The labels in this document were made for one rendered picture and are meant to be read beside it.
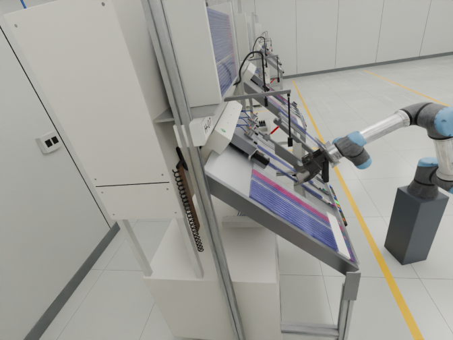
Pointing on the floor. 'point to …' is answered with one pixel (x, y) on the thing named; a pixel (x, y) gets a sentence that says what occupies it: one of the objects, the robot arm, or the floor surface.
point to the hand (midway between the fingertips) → (295, 180)
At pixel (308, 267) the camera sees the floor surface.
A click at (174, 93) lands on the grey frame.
